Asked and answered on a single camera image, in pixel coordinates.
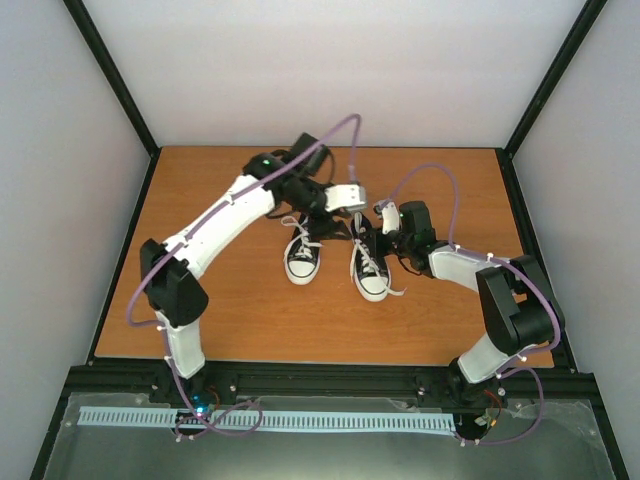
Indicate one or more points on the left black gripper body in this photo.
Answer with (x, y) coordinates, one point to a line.
(321, 230)

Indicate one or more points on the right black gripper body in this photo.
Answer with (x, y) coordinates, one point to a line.
(405, 243)

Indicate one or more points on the white shoelace of sneaker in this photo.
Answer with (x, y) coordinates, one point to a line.
(371, 276)
(300, 247)

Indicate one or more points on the black sneaker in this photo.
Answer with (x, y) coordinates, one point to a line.
(301, 273)
(361, 228)

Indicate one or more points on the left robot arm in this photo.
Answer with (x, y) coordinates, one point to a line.
(171, 270)

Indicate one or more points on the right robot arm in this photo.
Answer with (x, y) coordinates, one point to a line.
(520, 312)

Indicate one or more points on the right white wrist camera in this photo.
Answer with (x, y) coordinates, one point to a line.
(388, 212)

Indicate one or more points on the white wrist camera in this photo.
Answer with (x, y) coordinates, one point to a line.
(350, 197)
(388, 212)

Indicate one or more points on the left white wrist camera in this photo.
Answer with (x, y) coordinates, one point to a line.
(350, 197)

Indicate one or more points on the right black frame post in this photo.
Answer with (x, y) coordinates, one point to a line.
(571, 44)

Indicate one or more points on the black frame post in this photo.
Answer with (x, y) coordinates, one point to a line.
(571, 44)
(99, 50)

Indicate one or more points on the white slotted cable duct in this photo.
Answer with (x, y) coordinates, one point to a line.
(271, 421)

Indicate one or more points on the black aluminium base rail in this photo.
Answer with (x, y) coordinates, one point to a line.
(421, 386)

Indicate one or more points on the left black frame post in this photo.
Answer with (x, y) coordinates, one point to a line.
(99, 50)

